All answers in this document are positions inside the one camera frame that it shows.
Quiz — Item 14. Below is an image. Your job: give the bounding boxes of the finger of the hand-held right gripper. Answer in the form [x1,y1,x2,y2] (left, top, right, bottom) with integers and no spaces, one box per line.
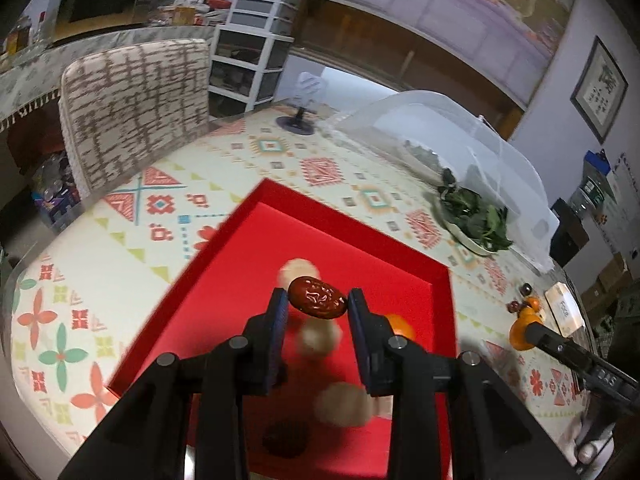
[530,322,596,366]

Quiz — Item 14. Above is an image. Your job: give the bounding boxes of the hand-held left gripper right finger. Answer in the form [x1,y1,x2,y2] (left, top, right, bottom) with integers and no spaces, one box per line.
[348,287,586,480]

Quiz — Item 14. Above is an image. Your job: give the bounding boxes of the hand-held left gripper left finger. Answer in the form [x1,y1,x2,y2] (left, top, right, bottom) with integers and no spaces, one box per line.
[57,287,291,480]

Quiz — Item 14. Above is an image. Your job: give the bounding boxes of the beige cake chunk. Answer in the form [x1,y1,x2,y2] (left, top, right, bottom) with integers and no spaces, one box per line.
[296,321,342,358]

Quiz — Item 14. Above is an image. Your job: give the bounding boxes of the large orange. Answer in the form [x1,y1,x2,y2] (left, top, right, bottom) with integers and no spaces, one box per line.
[382,313,416,341]

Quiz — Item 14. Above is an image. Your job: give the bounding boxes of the beige cake log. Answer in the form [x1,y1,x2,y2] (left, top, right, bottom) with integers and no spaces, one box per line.
[278,258,321,286]

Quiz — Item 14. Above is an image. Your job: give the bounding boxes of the round beige cake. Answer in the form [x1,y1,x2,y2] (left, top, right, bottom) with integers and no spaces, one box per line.
[314,381,373,428]

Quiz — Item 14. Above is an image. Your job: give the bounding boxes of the red box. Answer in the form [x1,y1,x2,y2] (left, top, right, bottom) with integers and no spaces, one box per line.
[107,177,458,480]

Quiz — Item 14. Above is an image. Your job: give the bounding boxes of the person's right hand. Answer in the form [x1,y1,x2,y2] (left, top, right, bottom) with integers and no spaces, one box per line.
[560,415,618,468]

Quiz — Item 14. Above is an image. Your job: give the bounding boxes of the tissue pack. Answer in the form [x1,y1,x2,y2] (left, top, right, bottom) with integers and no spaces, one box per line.
[546,282,586,336]

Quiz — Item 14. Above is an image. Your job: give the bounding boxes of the cardboard boxes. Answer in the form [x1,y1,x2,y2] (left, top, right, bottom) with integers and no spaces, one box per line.
[580,252,631,311]

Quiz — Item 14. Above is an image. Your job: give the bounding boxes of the black box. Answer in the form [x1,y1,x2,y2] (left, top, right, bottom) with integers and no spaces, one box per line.
[550,198,591,267]

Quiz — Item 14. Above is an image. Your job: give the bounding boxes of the pale green plate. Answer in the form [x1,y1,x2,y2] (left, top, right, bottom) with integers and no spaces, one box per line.
[432,195,501,257]

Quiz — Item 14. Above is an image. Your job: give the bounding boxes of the plate of green spinach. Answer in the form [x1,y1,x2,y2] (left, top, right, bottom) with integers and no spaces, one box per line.
[437,167,513,251]

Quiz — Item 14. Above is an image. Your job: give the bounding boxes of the clear water bottle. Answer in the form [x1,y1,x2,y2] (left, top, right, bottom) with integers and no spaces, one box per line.
[567,175,606,216]

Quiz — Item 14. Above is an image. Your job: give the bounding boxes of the whiteboard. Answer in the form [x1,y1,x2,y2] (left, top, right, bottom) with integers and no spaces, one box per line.
[602,152,640,256]

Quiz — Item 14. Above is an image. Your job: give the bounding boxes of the blue box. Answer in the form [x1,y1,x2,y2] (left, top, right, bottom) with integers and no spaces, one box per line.
[582,151,613,177]

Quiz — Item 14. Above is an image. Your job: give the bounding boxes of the black phone stand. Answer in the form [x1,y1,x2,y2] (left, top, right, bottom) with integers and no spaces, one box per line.
[276,72,326,135]

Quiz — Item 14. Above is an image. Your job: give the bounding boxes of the white mesh food cover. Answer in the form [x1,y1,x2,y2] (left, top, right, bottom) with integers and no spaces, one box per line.
[332,89,561,273]

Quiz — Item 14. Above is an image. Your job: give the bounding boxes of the framed picture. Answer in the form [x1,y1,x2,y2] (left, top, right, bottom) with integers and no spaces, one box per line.
[570,36,629,143]

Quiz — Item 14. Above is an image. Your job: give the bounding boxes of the box of cans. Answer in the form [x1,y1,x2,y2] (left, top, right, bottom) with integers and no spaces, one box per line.
[30,152,83,233]

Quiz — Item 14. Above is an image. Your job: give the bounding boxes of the patterned fabric chair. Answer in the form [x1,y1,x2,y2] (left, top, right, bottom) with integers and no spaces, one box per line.
[59,38,211,201]

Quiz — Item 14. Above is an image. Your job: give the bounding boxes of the white plastic drawer unit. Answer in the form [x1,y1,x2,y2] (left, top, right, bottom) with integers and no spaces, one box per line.
[207,0,307,111]

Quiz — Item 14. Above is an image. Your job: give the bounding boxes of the black appliance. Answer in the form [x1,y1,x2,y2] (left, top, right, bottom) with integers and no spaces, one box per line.
[52,0,161,43]

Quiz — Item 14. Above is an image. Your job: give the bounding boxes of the large wall painting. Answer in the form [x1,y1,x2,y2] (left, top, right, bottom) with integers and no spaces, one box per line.
[305,0,583,108]

